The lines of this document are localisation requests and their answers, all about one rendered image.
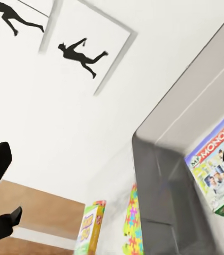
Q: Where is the toy box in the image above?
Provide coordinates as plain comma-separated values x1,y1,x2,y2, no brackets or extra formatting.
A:
131,23,224,255

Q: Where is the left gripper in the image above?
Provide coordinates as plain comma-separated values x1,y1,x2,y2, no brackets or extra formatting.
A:
0,207,22,240

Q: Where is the board game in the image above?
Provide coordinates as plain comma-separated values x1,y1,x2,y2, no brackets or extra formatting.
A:
74,200,106,255
184,119,224,217

